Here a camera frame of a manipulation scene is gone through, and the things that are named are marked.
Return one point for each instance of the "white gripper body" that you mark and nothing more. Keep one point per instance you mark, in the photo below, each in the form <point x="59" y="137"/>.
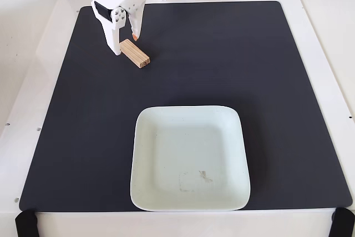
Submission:
<point x="108" y="17"/>

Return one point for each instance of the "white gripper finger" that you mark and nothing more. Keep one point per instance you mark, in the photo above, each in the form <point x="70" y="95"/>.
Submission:
<point x="136" y="20"/>
<point x="114" y="40"/>

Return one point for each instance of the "light wooden block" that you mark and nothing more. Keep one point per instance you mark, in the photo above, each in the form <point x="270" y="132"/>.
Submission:
<point x="136" y="54"/>

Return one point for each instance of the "white square plate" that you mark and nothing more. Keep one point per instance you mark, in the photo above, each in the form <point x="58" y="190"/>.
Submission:
<point x="188" y="159"/>

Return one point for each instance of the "black rubber mat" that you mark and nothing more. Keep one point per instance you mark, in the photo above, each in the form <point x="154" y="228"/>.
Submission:
<point x="83" y="123"/>

